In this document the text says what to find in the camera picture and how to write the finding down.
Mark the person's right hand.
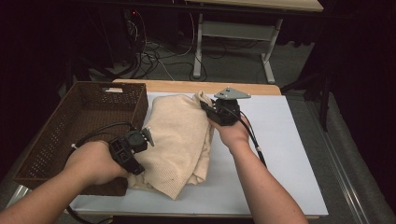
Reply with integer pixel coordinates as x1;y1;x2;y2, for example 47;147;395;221
207;115;250;151

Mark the person's left hand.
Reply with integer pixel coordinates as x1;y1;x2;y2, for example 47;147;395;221
64;140;131;189

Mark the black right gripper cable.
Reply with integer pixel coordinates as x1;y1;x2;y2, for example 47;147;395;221
229;105;269;170

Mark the tangle of floor cables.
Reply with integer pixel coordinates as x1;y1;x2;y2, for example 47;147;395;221
124;12;225;82

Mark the brown woven basket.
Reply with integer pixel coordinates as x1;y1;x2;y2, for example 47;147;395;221
13;81;149;197

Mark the black computer tower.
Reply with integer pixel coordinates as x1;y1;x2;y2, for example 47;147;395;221
122;8;148;56

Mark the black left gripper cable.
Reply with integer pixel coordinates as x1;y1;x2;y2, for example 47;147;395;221
64;120;138;224

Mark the desk with white metal legs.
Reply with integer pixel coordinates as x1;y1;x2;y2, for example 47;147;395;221
185;0;325;85

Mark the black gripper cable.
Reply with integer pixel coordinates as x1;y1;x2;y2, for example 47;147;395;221
229;105;269;170
64;120;138;224

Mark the short aluminium rail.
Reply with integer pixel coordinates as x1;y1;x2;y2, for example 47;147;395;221
4;185;32;209

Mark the long aluminium rail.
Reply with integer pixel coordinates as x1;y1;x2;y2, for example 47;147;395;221
304;99;372;224

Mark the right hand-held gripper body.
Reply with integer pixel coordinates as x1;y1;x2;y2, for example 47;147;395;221
205;87;252;127

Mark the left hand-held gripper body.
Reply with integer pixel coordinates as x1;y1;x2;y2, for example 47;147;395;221
108;126;155;176

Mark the beige knit sweater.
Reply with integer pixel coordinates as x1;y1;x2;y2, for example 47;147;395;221
127;91;217;201

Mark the black floor stand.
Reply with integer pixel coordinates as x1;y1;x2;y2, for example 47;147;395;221
279;69;333;133

